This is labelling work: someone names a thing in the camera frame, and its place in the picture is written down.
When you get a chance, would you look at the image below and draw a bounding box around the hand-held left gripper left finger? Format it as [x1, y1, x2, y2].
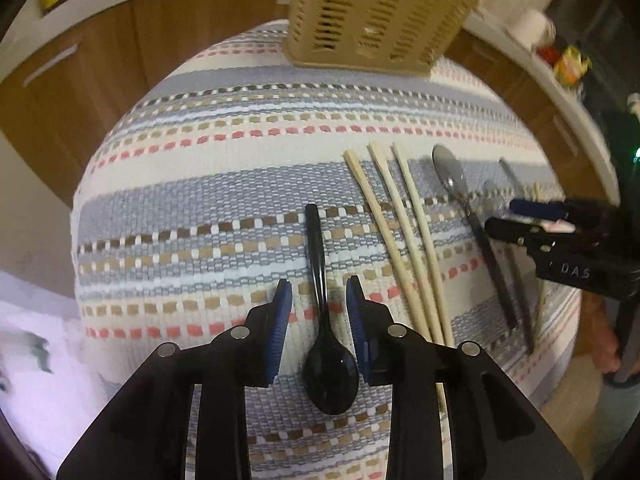
[56, 279, 293, 480]

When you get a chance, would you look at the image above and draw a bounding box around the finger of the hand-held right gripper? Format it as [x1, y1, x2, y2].
[509, 198, 618, 235]
[484, 216, 557, 255]

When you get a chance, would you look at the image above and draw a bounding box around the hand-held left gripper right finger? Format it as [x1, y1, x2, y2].
[346, 275, 583, 480]

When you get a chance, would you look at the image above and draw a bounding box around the black plastic spoon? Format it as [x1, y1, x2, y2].
[301, 203, 361, 416]

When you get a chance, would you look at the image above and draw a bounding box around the metal spoon with dark handle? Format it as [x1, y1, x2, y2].
[432, 144, 519, 332]
[481, 179, 535, 355]

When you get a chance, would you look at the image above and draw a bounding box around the wooden chopstick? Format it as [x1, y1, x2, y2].
[343, 149, 435, 342]
[367, 142, 448, 413]
[392, 141, 457, 347]

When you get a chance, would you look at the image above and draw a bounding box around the beige plastic utensil basket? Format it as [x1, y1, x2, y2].
[284, 0, 482, 78]

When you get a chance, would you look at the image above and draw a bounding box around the person's right hand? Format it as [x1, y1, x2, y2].
[580, 290, 623, 376]

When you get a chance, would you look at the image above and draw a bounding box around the white kitchen countertop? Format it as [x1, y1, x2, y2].
[7, 0, 623, 198]

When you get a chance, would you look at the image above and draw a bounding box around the yellow detergent bottle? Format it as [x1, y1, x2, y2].
[552, 45, 592, 87]

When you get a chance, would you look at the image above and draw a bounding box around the striped woven mat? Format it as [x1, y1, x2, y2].
[70, 19, 583, 480]

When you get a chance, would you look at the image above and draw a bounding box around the white electric kettle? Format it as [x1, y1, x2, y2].
[514, 9, 557, 47]

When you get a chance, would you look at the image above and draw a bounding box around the dark window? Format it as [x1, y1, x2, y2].
[544, 0, 640, 128]

